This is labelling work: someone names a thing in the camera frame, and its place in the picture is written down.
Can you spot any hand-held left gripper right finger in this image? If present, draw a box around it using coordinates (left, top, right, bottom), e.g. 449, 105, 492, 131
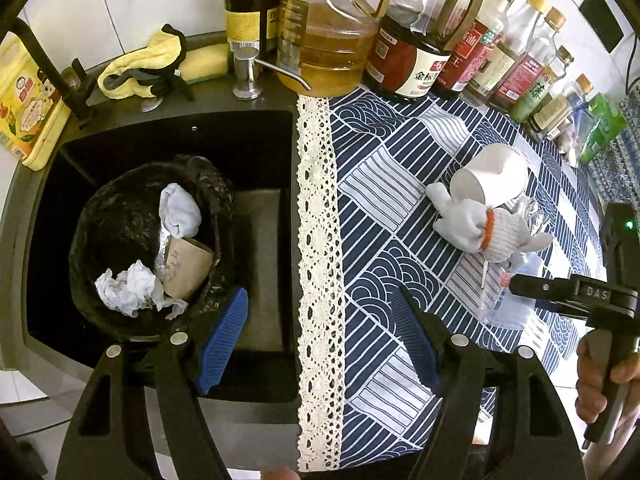
391, 285, 586, 480

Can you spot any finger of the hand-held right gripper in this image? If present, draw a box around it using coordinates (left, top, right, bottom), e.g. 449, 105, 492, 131
509, 273, 582, 313

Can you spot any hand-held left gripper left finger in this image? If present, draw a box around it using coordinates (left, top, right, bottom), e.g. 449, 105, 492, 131
60, 287, 249, 480

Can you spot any brown paper cup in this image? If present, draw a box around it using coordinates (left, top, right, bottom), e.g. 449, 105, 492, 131
162, 237, 216, 301

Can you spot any bin with black bag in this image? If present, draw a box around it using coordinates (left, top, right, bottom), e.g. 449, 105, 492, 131
67, 154, 241, 341

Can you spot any person's right forearm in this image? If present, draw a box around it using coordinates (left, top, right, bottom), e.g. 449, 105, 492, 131
582, 440, 632, 480

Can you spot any person's right hand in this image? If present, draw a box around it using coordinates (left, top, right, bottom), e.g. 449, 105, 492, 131
575, 334, 640, 425

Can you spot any blue patterned woven cloth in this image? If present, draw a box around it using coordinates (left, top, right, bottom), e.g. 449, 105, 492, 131
587, 97, 640, 211

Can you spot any black sink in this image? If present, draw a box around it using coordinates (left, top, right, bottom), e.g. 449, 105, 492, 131
0, 30, 306, 411

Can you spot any navy patterned lace-edged tablecloth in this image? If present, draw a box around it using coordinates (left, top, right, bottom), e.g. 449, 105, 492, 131
295, 92, 608, 473

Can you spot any white paper cup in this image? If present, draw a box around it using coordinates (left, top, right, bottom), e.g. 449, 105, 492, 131
450, 143, 528, 209

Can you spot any green packet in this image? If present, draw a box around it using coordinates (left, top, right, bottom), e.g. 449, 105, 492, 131
579, 92, 628, 166

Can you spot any small spice jar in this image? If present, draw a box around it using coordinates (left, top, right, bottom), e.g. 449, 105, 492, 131
547, 120, 576, 146

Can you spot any small bottle with gold cap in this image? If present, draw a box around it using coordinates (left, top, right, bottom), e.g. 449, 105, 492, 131
530, 74, 595, 133

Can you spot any green-label bottle with gold cap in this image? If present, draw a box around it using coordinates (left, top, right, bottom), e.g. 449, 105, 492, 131
510, 46, 575, 123

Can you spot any red-label bottle with gold cap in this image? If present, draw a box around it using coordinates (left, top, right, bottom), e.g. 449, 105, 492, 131
487, 7, 567, 111

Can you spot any clear bottle with yellow cap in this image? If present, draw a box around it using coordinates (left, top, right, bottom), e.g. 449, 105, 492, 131
462, 0, 551, 108

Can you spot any red-label bottle with black cap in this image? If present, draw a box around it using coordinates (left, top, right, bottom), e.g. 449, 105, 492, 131
432, 0, 525, 101

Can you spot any dark soy sauce jug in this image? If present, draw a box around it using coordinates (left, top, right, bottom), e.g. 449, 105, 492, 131
362, 0, 486, 103

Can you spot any black suction holder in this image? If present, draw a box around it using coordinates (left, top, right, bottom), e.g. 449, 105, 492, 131
120, 24, 196, 112

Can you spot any metal soap dispenser pump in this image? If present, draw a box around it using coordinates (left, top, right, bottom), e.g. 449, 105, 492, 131
232, 47, 313, 100

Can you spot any yellow sponge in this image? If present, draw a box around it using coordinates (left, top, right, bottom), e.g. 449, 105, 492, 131
180, 42, 231, 85

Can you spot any yellow cleaning cloth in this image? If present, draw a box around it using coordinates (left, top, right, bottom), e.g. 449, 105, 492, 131
96, 27, 188, 101

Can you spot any yellow dish soap bottle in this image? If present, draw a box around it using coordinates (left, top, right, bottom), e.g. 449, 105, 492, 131
0, 35, 71, 171

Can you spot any large clear oil jug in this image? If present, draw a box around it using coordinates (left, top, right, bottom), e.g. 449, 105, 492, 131
276, 0, 401, 97

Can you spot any black faucet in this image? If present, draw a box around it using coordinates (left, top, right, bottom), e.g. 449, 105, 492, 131
10, 17, 96, 121

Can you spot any dark bottle with green cap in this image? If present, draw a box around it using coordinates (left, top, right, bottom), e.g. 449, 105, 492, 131
222, 0, 283, 56

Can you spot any black cable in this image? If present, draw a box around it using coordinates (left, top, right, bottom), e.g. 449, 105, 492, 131
622, 25, 640, 97

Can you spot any black wall socket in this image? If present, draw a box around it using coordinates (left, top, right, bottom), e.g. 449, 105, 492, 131
580, 0, 625, 53

